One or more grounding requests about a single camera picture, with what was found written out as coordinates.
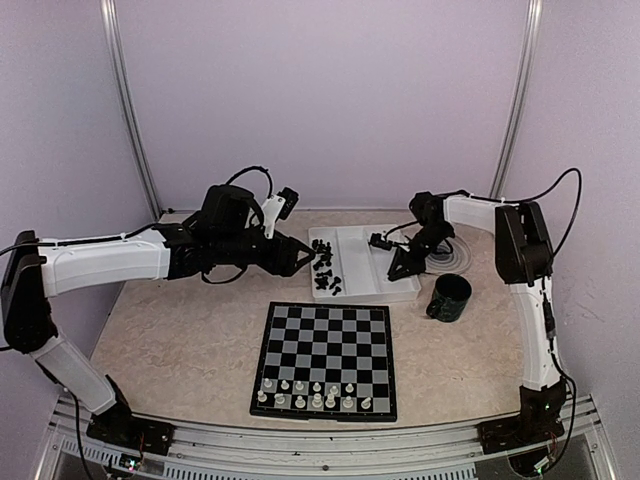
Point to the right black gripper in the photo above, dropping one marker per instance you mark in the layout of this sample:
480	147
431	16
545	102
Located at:
412	264

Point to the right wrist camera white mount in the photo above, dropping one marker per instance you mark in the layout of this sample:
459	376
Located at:
378	240

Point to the black and silver chessboard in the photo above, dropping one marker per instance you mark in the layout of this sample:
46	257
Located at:
333	345

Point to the left aluminium frame post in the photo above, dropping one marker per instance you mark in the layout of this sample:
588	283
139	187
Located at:
110	21

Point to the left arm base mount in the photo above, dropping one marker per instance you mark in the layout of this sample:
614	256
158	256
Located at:
134	433

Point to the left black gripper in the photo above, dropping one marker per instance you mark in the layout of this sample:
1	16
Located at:
290	246

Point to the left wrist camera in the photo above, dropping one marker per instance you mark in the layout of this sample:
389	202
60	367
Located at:
278	207

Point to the white plate with rings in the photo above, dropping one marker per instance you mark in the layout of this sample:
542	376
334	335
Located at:
451	256

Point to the aluminium frame post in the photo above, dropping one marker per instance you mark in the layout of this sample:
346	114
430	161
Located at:
110	21
525	68

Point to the white chess rook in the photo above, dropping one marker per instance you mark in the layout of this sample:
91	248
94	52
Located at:
330	401

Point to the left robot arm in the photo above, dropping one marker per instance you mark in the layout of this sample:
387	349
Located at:
230	229

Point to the white chess pawn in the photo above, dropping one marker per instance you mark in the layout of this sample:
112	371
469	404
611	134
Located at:
300	402

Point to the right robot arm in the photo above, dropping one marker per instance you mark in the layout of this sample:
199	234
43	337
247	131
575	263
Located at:
523	259

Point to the dark green mug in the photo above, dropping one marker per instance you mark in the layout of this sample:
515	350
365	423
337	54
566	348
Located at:
450	296

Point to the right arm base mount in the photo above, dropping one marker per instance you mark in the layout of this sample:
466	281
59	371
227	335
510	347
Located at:
511	433

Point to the white plastic divided tray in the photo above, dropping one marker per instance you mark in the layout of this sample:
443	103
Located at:
360	271

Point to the white bishop first row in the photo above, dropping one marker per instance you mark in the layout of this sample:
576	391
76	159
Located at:
346	400

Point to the right aluminium frame post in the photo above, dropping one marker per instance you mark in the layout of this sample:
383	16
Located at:
525	68

